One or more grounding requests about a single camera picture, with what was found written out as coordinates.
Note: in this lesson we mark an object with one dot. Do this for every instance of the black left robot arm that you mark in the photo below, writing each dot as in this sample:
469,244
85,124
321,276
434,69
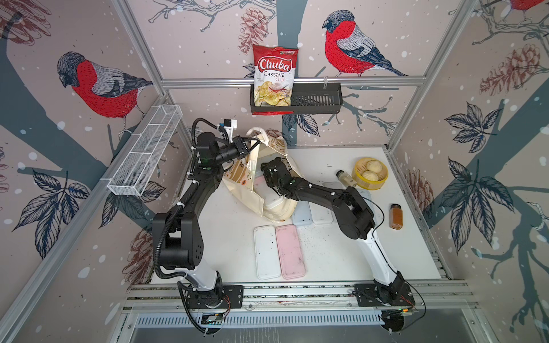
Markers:
178,245

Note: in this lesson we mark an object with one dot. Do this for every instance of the cream pencil case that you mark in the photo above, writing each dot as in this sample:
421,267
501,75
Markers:
334,185

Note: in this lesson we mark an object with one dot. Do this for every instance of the aluminium front rail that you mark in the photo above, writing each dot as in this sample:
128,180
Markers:
272,297

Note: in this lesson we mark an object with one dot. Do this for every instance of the grey pencil case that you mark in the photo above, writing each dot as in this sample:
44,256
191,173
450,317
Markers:
366,195

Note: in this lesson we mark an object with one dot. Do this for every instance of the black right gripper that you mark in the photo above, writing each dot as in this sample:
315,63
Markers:
264,168

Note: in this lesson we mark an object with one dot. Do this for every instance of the white pencil case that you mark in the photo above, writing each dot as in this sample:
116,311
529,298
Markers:
321,215
266,253

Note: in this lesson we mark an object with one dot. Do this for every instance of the red Chuba cassava chips bag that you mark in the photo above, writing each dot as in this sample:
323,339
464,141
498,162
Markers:
274,76

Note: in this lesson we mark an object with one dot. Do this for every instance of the glass spice jar black lid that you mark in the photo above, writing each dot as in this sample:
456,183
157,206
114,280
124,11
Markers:
346,179

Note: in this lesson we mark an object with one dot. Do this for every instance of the steamed bun upper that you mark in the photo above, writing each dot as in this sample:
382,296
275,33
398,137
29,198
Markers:
374,166

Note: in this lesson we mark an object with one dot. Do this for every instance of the pink pencil case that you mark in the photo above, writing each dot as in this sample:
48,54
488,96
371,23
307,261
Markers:
290,252

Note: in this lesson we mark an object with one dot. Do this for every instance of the yellow bamboo steamer basket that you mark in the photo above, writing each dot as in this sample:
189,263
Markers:
360,167

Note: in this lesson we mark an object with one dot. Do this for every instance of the black wall-mounted basket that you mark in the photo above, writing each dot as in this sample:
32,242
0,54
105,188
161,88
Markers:
315,98

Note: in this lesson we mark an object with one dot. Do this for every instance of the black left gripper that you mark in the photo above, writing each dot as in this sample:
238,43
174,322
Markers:
239,147

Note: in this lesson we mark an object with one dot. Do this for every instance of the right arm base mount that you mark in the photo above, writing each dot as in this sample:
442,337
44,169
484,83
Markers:
378,295

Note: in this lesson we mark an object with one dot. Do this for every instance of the steamed bun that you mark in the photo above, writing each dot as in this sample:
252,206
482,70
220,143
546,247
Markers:
374,166
370,176

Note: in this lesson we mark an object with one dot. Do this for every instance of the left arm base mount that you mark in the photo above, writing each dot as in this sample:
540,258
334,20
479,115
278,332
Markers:
220,298

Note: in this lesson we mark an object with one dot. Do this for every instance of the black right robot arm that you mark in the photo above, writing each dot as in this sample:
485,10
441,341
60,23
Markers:
354,217

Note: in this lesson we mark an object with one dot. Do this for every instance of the orange sauce bottle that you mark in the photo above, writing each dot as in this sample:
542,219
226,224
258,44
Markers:
396,217

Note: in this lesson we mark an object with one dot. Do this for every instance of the white wire mesh shelf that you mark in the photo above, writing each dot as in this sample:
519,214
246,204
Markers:
138,166

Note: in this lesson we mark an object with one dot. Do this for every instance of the light blue pencil case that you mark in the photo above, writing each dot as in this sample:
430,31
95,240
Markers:
302,215

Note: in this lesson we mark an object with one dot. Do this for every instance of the steamed bun lower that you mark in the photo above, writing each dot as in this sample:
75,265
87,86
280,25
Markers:
370,176

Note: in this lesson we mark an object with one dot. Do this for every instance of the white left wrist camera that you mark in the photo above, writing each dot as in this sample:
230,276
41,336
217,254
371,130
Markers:
229,126

